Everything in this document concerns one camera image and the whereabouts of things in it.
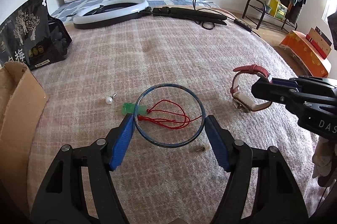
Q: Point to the open cardboard box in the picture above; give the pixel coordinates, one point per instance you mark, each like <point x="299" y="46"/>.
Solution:
<point x="22" y="102"/>

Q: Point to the yellow green box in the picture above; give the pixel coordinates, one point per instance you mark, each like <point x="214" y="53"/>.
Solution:
<point x="278" y="10"/>

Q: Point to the orange gift box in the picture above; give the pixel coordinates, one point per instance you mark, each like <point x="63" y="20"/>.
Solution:
<point x="308" y="52"/>

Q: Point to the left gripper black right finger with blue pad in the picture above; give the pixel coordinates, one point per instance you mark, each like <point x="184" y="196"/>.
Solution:
<point x="278" y="198"/>

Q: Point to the white pearl earring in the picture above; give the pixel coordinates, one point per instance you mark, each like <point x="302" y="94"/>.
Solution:
<point x="110" y="99"/>

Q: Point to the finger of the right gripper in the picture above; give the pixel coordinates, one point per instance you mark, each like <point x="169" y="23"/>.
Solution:
<point x="287" y="83"/>
<point x="264" y="90"/>

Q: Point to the red beige book box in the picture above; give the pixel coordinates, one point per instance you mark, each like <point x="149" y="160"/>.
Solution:
<point x="320" y="42"/>

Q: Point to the black snack bag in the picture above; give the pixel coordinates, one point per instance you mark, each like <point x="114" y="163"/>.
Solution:
<point x="33" y="37"/>

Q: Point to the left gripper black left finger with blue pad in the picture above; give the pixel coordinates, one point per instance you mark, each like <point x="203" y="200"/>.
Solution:
<point x="60" y="198"/>

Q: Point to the pink plaid blanket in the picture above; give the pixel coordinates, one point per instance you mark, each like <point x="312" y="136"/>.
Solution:
<point x="157" y="185"/>

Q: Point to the black clothes rack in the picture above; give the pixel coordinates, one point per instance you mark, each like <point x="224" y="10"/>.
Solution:
<point x="265" y="19"/>

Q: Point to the white ring light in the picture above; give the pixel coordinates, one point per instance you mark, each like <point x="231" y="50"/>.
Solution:
<point x="109" y="13"/>

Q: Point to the white gloved hand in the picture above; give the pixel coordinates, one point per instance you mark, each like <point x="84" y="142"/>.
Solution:
<point x="324" y="160"/>

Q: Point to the black folded tripod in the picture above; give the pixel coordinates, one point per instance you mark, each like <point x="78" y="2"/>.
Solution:
<point x="188" y="14"/>

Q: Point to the green jade pendant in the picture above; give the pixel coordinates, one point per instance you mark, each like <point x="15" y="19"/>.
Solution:
<point x="128" y="108"/>

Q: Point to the red strap wristwatch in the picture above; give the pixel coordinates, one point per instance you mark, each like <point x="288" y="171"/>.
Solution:
<point x="240" y="100"/>

